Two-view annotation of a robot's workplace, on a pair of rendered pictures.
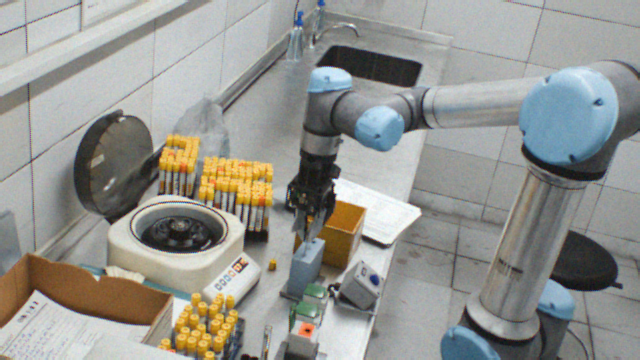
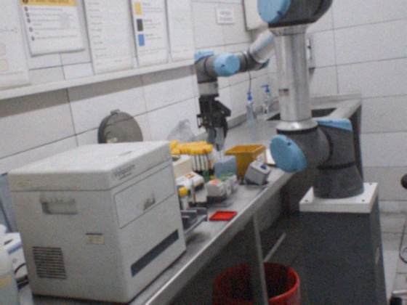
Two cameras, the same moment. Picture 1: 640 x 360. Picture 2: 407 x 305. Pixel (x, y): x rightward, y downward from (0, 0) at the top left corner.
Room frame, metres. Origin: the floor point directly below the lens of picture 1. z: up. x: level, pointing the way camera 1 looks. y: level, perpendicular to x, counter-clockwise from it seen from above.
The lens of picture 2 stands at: (-0.53, -0.48, 1.38)
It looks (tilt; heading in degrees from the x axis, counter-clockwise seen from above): 11 degrees down; 17
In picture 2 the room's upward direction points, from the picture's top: 8 degrees counter-clockwise
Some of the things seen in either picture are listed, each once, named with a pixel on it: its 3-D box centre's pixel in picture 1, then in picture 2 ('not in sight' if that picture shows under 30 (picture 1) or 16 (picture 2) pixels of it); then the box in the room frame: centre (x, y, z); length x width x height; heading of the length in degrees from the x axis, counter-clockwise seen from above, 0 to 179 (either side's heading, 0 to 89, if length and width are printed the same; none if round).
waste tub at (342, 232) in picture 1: (330, 230); (246, 160); (1.44, -0.05, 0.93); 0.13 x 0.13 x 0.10; 77
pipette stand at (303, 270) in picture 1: (305, 268); (226, 171); (1.27, -0.01, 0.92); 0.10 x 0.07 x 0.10; 165
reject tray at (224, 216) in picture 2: not in sight; (223, 216); (0.91, -0.08, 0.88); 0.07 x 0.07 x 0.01; 81
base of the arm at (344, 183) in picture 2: not in sight; (336, 176); (1.03, -0.41, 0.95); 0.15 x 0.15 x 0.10
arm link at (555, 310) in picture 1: (531, 317); (331, 139); (1.03, -0.41, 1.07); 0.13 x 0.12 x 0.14; 138
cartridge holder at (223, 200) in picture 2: (301, 354); (216, 199); (1.04, -0.03, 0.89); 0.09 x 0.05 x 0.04; 81
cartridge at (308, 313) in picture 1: (306, 322); (222, 188); (1.11, -0.03, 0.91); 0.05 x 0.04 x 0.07; 81
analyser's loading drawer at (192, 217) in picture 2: not in sight; (181, 224); (0.73, 0.00, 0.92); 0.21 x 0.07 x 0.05; 171
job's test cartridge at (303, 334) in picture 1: (303, 343); (216, 191); (1.04, -0.03, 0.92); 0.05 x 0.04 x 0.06; 81
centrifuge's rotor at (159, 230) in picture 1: (179, 238); not in sight; (1.25, 0.26, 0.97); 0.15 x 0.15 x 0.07
